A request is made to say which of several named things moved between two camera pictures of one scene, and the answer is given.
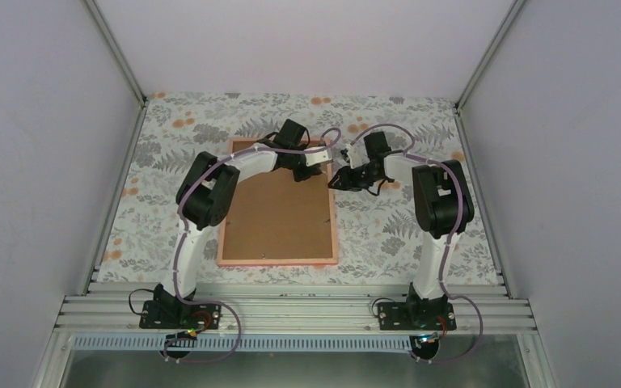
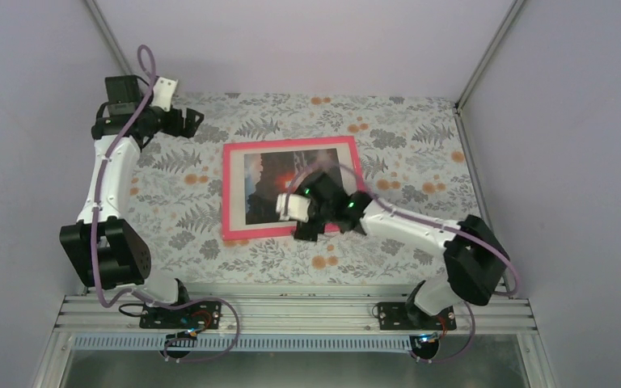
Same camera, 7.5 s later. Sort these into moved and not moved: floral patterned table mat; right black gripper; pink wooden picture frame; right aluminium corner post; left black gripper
Moved: left black gripper; pink wooden picture frame; right black gripper
Not moved: right aluminium corner post; floral patterned table mat
